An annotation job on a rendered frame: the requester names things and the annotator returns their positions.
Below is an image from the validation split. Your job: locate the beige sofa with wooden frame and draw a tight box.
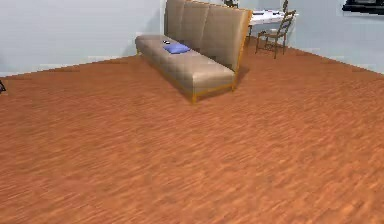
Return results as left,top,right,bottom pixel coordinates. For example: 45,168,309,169
134,0,253,104

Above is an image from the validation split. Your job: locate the brown wooden ladder-back chair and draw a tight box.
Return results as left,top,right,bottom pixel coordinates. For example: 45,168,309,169
255,9,297,60

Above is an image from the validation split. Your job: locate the white table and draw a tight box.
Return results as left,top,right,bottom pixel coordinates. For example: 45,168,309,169
247,9,299,44

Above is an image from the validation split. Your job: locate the black television set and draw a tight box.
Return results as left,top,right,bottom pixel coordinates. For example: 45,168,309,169
341,0,384,16

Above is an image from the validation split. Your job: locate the blue cushion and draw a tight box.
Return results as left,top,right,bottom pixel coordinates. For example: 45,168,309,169
162,43,192,55

